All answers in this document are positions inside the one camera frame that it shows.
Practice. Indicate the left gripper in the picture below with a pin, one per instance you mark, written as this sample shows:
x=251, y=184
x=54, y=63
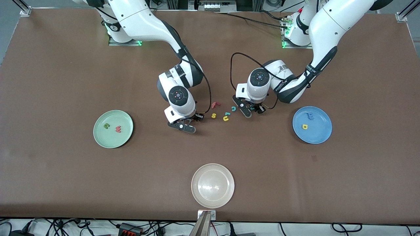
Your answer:
x=259, y=107

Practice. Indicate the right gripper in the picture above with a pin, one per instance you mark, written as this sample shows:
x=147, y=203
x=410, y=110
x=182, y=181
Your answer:
x=198, y=116

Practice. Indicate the blue letter m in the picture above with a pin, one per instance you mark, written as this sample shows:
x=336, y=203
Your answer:
x=310, y=115

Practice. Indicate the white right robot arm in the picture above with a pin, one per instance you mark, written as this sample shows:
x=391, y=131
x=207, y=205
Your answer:
x=141, y=23

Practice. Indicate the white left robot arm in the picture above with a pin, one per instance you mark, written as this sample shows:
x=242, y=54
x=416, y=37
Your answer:
x=328, y=29

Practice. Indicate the red letter f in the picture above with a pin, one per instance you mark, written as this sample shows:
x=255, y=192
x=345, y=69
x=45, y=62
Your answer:
x=214, y=105

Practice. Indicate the blue plate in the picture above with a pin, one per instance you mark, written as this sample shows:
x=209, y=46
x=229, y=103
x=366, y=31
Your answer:
x=316, y=132

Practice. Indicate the white plate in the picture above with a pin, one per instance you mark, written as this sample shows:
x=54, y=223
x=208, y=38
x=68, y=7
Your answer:
x=213, y=186

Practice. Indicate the green plate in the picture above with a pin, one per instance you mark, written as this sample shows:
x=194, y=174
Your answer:
x=113, y=139

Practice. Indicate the white power strip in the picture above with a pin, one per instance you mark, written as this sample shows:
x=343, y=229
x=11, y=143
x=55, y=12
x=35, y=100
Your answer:
x=220, y=6

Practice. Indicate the black plug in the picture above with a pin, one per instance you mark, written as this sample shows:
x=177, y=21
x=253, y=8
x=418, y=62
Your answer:
x=230, y=229

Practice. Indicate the black and red power adapter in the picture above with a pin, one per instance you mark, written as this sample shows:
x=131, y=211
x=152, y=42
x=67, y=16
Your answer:
x=129, y=229

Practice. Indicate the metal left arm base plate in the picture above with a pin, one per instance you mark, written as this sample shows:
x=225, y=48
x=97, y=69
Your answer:
x=285, y=46

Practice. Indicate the metal post bracket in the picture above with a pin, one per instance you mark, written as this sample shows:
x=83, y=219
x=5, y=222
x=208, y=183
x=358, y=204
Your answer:
x=214, y=214

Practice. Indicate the metal camera post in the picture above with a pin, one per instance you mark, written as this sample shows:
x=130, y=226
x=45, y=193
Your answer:
x=200, y=226

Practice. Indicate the metal table corner bracket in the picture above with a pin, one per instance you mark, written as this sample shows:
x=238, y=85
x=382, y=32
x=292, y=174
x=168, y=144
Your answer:
x=26, y=11
x=401, y=17

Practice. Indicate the aluminium frame strut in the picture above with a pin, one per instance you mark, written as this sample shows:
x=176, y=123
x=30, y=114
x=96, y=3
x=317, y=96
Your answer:
x=19, y=5
x=410, y=8

